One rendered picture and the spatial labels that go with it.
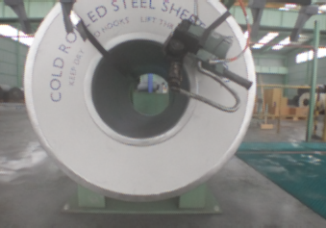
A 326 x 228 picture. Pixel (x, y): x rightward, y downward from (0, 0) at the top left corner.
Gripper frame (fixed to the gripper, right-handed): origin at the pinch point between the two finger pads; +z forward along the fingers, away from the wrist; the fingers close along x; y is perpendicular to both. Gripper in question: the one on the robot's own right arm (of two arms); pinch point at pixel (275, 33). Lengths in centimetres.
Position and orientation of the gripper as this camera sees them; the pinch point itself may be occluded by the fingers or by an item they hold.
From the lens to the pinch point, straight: 69.6
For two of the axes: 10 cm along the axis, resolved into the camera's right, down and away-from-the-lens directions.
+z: -0.7, 8.7, 4.9
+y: -0.1, 4.9, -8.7
